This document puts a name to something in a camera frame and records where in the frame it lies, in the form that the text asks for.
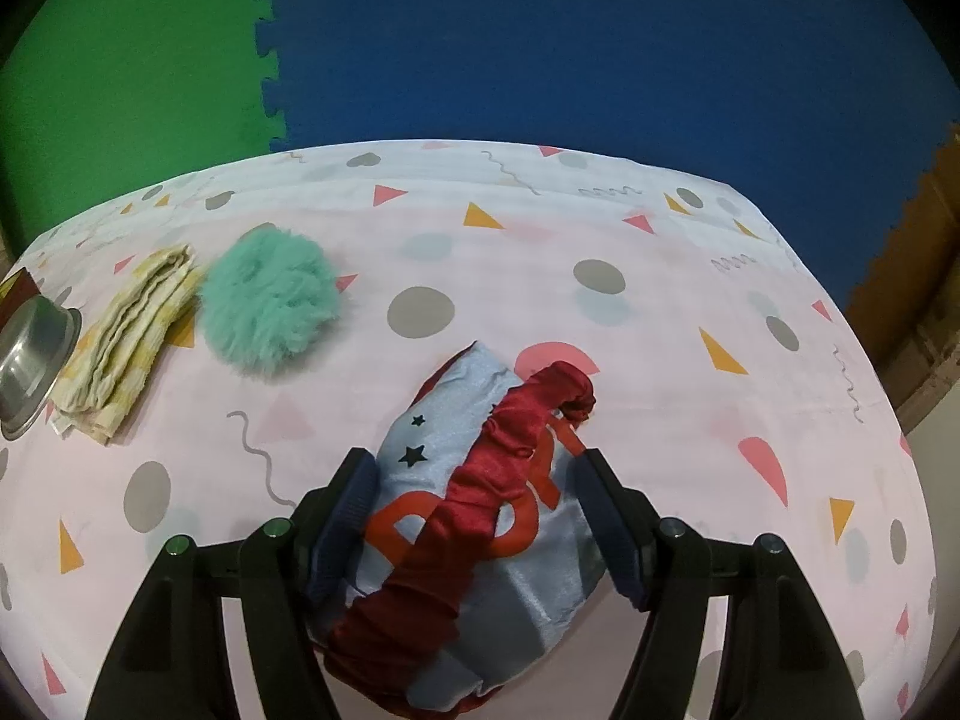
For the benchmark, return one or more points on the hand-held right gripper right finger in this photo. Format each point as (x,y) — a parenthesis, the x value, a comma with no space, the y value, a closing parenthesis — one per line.
(611,532)

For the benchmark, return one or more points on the yellow checked folded cloth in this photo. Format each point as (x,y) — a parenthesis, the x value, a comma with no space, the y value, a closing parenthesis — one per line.
(120,345)

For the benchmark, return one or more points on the teal fluffy scrunchie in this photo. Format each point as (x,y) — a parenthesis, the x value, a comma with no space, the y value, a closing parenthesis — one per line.
(266,300)

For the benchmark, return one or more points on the red and gold box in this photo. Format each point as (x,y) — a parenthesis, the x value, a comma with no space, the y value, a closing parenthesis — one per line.
(19,292)

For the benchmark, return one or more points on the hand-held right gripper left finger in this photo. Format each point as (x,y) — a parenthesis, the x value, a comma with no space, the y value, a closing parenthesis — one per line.
(345,532)

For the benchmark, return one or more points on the pink printed tablecloth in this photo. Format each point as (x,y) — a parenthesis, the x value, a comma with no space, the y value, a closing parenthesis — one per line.
(525,240)

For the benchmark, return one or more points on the steel bowl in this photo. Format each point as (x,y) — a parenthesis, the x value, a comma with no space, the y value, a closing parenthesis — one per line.
(30,367)

